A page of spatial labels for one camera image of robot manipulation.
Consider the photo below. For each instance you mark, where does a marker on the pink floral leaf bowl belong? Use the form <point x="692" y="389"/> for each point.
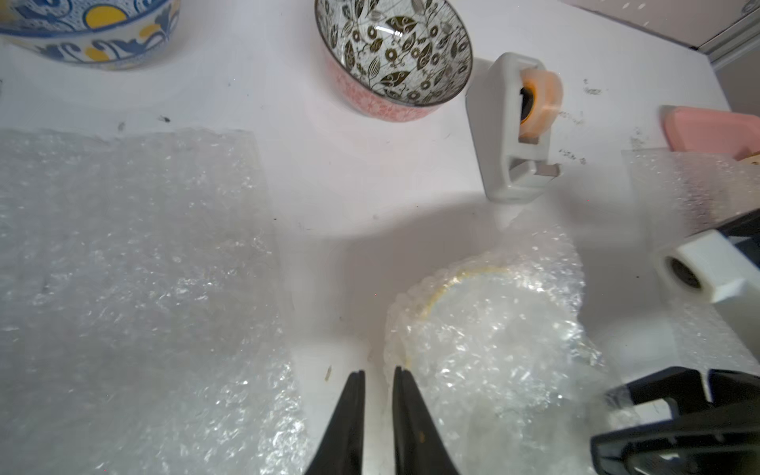
<point x="396" y="61"/>

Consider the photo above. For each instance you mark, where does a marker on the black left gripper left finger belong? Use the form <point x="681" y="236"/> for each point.
<point x="341" y="448"/>

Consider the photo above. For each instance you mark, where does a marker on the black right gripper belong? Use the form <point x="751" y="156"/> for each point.
<point x="713" y="428"/>

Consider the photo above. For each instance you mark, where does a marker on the pink plastic tray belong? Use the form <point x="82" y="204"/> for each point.
<point x="707" y="131"/>

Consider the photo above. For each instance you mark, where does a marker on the blue yellow patterned bowl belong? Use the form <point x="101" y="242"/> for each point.
<point x="103" y="34"/>

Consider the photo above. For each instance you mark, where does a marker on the yellow blue striped bowl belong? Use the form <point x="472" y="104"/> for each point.
<point x="453" y="295"/>

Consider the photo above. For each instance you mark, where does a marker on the bubble wrap sheet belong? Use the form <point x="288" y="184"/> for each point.
<point x="140" y="321"/>
<point x="517" y="387"/>
<point x="677" y="195"/>

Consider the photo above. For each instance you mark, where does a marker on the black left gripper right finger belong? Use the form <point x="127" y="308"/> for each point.
<point x="418" y="448"/>

